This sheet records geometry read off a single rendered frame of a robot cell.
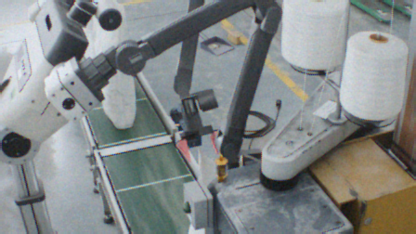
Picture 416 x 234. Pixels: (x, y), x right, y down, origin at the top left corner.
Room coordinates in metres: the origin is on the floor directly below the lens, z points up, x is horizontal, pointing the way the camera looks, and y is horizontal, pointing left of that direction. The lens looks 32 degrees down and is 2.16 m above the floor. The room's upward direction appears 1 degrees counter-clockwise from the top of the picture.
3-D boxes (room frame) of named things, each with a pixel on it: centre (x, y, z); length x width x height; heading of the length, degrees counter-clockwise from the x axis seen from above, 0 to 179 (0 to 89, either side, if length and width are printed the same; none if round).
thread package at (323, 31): (1.31, -0.28, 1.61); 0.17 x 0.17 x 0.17
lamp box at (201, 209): (1.05, 0.02, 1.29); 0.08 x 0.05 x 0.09; 19
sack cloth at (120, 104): (3.03, 0.52, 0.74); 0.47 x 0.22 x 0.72; 17
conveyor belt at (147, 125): (3.71, 0.76, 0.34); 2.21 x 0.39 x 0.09; 19
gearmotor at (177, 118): (2.90, 0.14, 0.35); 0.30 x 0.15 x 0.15; 19
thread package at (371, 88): (1.07, -0.36, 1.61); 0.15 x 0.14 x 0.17; 19
